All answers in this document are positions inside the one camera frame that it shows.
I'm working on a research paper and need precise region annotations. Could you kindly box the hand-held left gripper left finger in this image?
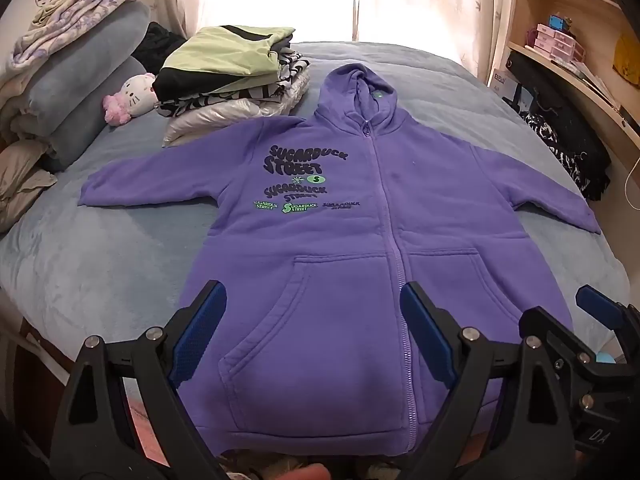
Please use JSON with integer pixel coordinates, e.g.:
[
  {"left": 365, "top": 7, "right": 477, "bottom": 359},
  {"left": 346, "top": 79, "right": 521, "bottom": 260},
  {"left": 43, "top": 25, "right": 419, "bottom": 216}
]
[{"left": 50, "top": 280, "right": 228, "bottom": 480}]

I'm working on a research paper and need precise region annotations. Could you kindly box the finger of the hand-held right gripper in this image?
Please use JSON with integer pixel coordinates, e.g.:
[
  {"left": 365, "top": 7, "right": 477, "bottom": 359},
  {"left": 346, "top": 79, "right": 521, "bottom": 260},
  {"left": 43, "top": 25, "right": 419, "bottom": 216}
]
[
  {"left": 520, "top": 305, "right": 608, "bottom": 411},
  {"left": 575, "top": 284, "right": 640, "bottom": 361}
]

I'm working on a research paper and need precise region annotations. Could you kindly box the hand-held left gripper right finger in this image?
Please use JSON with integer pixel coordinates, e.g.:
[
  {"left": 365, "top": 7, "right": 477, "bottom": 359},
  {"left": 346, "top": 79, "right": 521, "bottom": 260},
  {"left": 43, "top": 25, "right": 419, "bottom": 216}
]
[{"left": 400, "top": 281, "right": 583, "bottom": 480}]

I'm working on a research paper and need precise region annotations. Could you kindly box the purple zip hoodie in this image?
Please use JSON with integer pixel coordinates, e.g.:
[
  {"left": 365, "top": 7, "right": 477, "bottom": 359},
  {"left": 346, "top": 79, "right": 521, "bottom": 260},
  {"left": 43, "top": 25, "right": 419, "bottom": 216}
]
[{"left": 77, "top": 64, "right": 603, "bottom": 461}]

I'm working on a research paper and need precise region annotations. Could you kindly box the stack of folded clothes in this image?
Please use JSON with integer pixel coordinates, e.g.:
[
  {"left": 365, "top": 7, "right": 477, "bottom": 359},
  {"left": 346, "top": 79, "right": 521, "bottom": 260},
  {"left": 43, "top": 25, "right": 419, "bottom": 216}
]
[{"left": 162, "top": 67, "right": 311, "bottom": 148}]

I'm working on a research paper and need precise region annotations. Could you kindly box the blue-grey bed cover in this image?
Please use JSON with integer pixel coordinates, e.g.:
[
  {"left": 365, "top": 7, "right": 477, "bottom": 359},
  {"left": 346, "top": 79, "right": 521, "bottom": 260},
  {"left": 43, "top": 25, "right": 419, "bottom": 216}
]
[{"left": 0, "top": 40, "right": 631, "bottom": 376}]

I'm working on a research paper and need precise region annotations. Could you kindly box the black speckled clothing pile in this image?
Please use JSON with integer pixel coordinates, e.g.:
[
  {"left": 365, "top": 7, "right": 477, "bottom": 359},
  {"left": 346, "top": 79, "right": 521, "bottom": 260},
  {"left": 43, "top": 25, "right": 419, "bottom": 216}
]
[{"left": 505, "top": 52, "right": 613, "bottom": 202}]

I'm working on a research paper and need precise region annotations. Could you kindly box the stack of papers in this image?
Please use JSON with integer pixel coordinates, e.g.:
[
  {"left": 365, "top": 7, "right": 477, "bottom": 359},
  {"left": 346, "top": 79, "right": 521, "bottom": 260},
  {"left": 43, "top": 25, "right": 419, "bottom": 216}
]
[{"left": 570, "top": 60, "right": 626, "bottom": 111}]

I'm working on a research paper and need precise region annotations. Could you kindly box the white labelled carton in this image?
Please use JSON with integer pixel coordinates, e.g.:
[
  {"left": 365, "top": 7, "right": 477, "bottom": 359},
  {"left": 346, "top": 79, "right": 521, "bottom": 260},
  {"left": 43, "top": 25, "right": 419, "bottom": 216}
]
[{"left": 492, "top": 67, "right": 536, "bottom": 111}]

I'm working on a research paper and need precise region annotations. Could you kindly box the beige crumpled cloth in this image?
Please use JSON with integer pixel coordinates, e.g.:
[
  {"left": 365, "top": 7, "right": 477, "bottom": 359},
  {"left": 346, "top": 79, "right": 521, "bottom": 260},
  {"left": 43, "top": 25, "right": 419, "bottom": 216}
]
[{"left": 0, "top": 137, "right": 58, "bottom": 233}]

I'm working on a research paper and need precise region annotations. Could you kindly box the black and white patterned garment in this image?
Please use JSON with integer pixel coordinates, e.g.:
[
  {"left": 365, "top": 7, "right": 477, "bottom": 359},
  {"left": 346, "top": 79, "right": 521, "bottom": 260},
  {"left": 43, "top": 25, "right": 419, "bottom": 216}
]
[{"left": 155, "top": 50, "right": 311, "bottom": 117}]

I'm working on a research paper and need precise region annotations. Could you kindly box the yellow cloth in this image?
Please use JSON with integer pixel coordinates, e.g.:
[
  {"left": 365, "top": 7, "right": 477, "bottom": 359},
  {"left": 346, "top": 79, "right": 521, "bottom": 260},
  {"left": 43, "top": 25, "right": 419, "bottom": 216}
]
[{"left": 614, "top": 35, "right": 640, "bottom": 86}]

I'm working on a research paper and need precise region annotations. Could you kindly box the white cat plush toy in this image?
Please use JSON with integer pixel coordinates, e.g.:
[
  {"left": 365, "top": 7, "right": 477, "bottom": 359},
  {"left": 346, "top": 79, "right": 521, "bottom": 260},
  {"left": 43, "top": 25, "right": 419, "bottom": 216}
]
[{"left": 102, "top": 72, "right": 157, "bottom": 127}]

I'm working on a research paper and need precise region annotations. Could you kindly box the stack of pink boxes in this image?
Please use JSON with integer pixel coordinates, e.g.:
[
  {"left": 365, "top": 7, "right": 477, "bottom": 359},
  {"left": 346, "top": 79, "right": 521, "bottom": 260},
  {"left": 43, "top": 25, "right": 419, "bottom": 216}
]
[{"left": 525, "top": 22, "right": 586, "bottom": 63}]

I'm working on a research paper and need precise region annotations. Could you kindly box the blue folded blanket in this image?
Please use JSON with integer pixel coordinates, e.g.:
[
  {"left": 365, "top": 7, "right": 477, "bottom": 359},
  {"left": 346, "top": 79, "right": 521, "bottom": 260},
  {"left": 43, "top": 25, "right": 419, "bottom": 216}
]
[{"left": 25, "top": 0, "right": 151, "bottom": 173}]

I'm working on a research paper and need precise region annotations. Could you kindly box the green and black jacket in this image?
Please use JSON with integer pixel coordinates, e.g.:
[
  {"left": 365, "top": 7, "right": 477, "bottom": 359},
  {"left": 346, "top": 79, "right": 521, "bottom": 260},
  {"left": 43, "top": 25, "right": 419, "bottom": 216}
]
[{"left": 152, "top": 25, "right": 296, "bottom": 103}]

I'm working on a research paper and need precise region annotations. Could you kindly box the curved wooden shelf unit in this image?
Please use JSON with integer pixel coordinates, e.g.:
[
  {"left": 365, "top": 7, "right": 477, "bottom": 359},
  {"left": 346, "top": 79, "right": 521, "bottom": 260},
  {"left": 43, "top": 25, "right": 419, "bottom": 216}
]
[{"left": 480, "top": 0, "right": 640, "bottom": 181}]

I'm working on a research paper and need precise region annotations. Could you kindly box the pale leaf-print curtain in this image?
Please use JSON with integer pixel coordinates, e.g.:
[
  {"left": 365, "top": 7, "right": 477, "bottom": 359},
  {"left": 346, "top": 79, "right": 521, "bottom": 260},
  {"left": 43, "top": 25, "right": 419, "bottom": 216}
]
[{"left": 150, "top": 0, "right": 521, "bottom": 81}]

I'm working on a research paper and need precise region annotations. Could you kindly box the floral folded quilt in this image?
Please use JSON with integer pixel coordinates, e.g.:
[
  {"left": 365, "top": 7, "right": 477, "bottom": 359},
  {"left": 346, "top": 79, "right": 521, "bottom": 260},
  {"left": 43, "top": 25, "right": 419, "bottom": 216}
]
[{"left": 7, "top": 0, "right": 158, "bottom": 68}]

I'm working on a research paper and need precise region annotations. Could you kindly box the white cable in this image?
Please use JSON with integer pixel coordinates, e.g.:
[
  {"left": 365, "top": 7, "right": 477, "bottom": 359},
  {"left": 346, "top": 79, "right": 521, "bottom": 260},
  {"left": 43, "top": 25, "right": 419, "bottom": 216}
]
[{"left": 622, "top": 149, "right": 640, "bottom": 197}]

